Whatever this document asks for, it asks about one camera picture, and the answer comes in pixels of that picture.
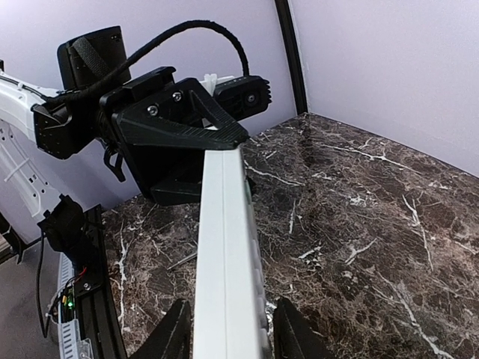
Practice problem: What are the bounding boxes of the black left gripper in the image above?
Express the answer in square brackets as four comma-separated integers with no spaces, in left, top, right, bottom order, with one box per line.
[99,67,249,206]

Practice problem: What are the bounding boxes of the black front table rail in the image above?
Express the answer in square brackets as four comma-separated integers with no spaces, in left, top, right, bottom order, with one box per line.
[75,205,127,359]

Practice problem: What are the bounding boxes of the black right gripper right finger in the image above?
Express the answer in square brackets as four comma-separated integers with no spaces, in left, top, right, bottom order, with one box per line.
[273,297,333,359]

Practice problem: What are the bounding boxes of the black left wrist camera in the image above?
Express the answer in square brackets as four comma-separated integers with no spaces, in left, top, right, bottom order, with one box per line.
[213,76,272,121]

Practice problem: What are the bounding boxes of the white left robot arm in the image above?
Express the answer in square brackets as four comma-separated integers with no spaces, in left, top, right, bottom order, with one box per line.
[1,20,249,263]

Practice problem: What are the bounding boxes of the metal tweezers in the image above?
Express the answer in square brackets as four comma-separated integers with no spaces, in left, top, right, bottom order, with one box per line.
[167,252,197,271]

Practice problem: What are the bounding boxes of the black left frame post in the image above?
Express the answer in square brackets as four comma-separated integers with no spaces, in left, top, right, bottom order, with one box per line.
[274,0,308,114]

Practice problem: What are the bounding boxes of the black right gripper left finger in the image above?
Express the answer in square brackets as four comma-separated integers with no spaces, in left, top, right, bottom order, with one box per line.
[132,299,192,359]

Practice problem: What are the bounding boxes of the white remote control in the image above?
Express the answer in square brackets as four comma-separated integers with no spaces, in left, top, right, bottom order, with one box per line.
[192,149,272,358]

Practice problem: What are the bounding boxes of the white slotted cable duct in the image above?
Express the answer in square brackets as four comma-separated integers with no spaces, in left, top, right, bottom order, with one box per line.
[56,254,94,359]

